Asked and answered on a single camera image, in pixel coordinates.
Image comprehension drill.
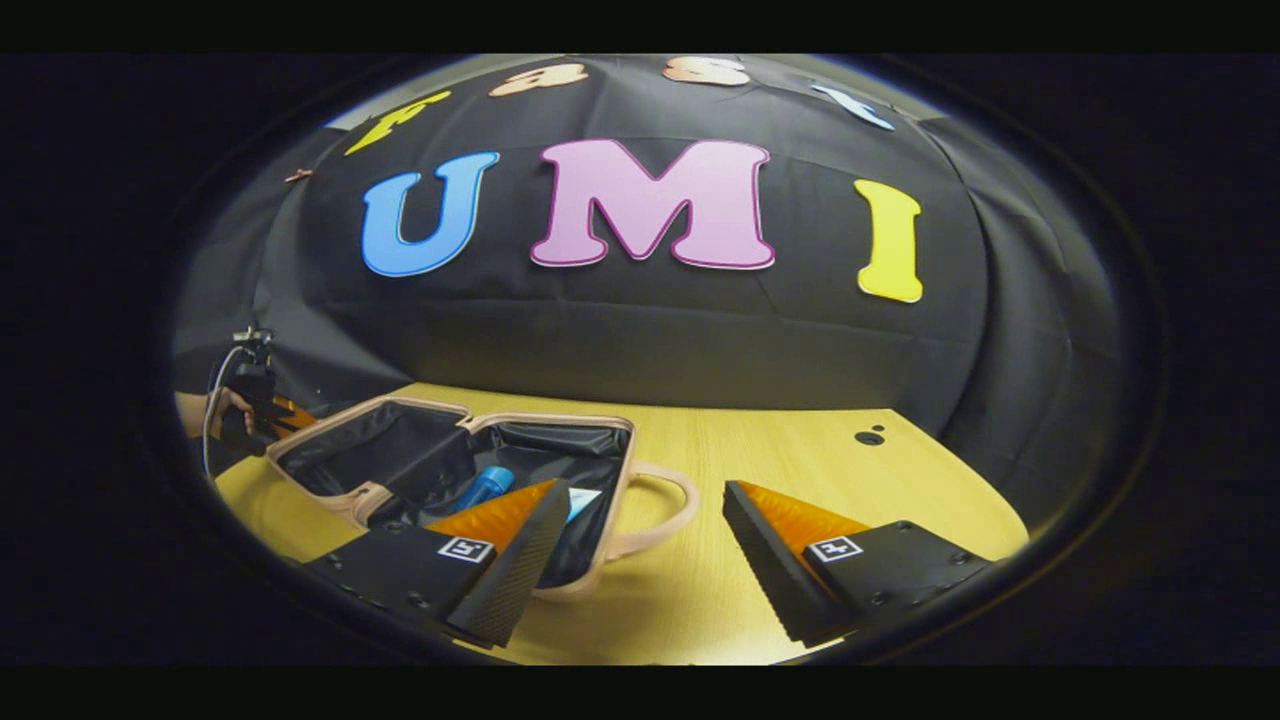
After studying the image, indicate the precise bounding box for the pink suitcase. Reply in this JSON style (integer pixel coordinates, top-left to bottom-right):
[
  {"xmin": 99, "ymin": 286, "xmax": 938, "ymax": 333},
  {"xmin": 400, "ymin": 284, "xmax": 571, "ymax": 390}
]
[{"xmin": 265, "ymin": 395, "xmax": 701, "ymax": 601}]

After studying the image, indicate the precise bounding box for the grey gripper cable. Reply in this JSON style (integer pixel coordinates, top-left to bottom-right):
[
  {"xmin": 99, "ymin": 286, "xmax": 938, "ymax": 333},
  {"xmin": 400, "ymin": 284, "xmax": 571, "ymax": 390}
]
[{"xmin": 203, "ymin": 345, "xmax": 246, "ymax": 479}]

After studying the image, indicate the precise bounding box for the blue cap skin care bottle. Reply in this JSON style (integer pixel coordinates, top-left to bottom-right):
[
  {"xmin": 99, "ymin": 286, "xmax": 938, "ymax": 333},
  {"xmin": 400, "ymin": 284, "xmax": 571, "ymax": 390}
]
[{"xmin": 455, "ymin": 466, "xmax": 516, "ymax": 513}]

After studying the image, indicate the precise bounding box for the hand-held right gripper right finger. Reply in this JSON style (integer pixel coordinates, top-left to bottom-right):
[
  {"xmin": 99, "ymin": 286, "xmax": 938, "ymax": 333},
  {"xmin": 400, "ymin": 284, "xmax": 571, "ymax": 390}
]
[{"xmin": 722, "ymin": 480, "xmax": 993, "ymax": 649}]

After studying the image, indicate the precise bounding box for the black backdrop cloth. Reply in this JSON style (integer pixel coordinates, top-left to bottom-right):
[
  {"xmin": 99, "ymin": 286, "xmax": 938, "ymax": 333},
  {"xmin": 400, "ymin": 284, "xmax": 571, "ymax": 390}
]
[{"xmin": 170, "ymin": 55, "xmax": 1126, "ymax": 501}]

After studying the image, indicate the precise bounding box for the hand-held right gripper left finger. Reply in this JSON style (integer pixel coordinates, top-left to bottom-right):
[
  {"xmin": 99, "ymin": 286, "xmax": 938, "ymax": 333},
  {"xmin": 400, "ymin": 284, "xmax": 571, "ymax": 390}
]
[{"xmin": 305, "ymin": 478, "xmax": 573, "ymax": 649}]

